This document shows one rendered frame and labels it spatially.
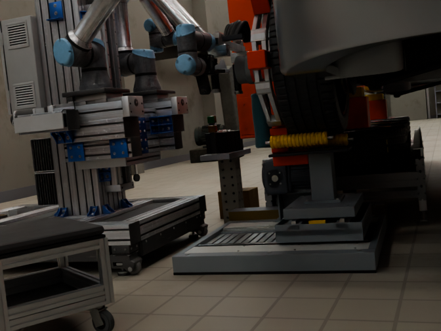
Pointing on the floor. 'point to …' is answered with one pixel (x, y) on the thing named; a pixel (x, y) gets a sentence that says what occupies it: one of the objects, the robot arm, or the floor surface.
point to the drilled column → (234, 183)
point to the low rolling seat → (54, 274)
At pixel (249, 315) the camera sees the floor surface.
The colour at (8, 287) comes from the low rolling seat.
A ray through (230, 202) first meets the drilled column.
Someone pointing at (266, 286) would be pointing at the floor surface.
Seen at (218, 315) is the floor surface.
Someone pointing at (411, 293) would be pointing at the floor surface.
